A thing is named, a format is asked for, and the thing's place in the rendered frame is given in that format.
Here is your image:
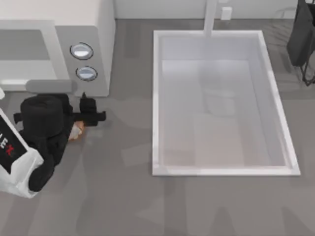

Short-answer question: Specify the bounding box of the silver microwave knob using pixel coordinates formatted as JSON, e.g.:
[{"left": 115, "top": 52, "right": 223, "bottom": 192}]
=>
[
  {"left": 69, "top": 42, "right": 95, "bottom": 61},
  {"left": 75, "top": 65, "right": 98, "bottom": 82}
]

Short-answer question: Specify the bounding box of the white wall socket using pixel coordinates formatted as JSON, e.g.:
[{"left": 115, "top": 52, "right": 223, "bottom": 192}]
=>
[{"left": 220, "top": 6, "right": 233, "bottom": 21}]

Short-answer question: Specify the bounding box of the tall white tap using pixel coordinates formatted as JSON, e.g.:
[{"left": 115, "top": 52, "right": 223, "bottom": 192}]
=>
[{"left": 203, "top": 0, "right": 215, "bottom": 39}]

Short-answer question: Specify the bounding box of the pale microwave oven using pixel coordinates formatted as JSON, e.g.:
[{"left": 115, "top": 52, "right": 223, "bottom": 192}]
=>
[{"left": 0, "top": 0, "right": 117, "bottom": 98}]

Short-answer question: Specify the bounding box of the pale microwave door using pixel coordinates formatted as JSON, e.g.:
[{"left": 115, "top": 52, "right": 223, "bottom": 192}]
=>
[{"left": 0, "top": 20, "right": 72, "bottom": 86}]

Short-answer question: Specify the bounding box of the orange and white small item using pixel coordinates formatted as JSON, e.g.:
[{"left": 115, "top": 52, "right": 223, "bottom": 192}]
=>
[{"left": 68, "top": 121, "right": 86, "bottom": 143}]

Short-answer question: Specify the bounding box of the white sink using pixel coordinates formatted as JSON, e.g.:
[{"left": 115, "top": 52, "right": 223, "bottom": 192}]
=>
[{"left": 151, "top": 29, "right": 302, "bottom": 177}]

